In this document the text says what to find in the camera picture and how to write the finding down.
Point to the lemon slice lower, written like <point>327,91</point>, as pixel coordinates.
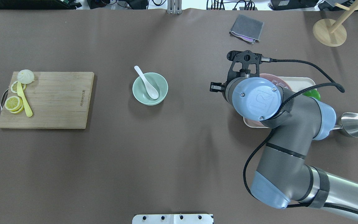
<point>14,104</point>

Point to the wooden cutting board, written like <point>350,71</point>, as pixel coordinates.
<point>58,100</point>

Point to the yellow plastic knife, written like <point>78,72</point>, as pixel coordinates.
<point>21,94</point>

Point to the pink bowl with ice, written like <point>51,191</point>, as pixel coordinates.
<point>276,80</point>

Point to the lemon slice upper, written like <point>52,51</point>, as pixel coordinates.
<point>13,87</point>

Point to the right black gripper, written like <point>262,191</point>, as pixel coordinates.
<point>217,87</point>

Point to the green lime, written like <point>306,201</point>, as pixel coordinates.
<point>313,93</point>

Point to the cream serving tray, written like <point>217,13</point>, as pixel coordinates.
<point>299,83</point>

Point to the white ceramic spoon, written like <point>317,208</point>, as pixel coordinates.
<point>152,92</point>

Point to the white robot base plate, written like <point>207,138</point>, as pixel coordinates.
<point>173,219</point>

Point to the aluminium frame post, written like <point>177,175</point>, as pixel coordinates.
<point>174,6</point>

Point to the wooden mug tree stand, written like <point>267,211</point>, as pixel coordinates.
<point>331,32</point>

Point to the grey folded cloth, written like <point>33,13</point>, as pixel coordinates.
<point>247,29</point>

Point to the steel ice scoop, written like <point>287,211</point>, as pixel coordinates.
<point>348,124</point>

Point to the mint green bowl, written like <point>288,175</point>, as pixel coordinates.
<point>157,81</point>

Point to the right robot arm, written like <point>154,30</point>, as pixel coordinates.
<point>275,173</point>

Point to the lemon slice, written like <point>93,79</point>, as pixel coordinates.
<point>14,104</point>
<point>13,87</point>

